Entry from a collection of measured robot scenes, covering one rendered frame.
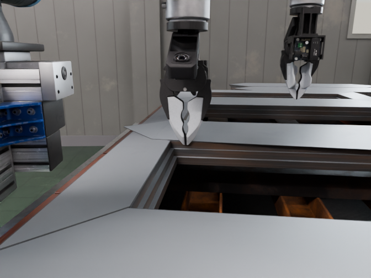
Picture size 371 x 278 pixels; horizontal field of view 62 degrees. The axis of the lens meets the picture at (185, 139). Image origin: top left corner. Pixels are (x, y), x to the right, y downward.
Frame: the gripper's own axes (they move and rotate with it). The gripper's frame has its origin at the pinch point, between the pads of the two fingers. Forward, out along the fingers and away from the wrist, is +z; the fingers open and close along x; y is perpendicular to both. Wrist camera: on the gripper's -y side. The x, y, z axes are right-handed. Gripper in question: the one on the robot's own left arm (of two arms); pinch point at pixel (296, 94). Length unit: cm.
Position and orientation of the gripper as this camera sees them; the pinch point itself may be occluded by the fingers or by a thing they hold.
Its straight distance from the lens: 84.9
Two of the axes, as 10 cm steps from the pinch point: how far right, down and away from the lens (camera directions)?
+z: 0.0, 9.7, 2.6
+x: 9.9, 0.3, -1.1
